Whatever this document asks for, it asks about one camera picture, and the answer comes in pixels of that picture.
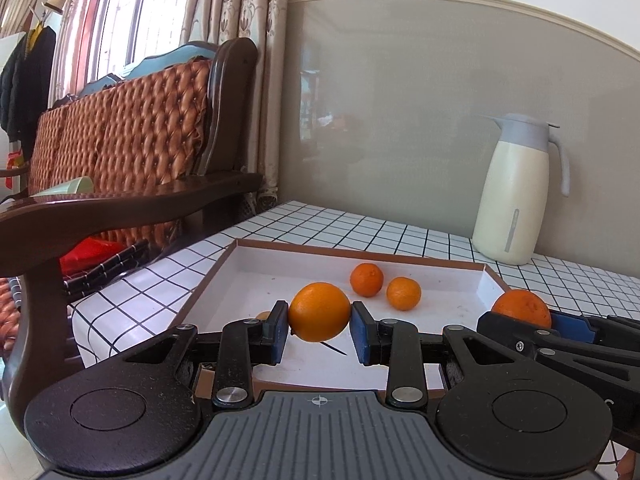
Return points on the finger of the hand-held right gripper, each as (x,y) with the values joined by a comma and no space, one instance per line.
(575,329)
(505,330)

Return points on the black jacket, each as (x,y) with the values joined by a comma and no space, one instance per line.
(25,80)

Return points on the brown cardboard box white inside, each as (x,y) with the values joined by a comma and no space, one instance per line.
(280,270)

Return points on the straw hat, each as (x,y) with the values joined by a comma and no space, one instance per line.
(54,2)

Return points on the white black grid tablecloth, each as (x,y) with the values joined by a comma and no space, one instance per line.
(400,240)

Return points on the pink sheer curtain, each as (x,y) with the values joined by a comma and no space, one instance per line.
(82,35)

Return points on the beige patterned curtain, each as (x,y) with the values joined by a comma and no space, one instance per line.
(260,60)

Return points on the wooden sofa orange tufted cushion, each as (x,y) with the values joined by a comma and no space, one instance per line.
(140,120)

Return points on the window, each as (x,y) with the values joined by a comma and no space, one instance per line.
(150,5)

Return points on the black white checked cloth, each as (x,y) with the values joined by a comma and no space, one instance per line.
(115,270)

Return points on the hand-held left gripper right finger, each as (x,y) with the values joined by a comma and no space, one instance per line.
(361,335)

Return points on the cream thermos jug grey lid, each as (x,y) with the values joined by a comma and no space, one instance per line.
(510,185)

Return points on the pale green cup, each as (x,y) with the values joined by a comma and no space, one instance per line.
(70,187)

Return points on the orange tangerine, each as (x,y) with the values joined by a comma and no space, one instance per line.
(403,293)
(263,316)
(520,305)
(319,311)
(366,280)

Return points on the red cloth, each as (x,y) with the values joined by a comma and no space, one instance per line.
(85,255)

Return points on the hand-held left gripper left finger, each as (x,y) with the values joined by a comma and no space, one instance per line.
(277,335)

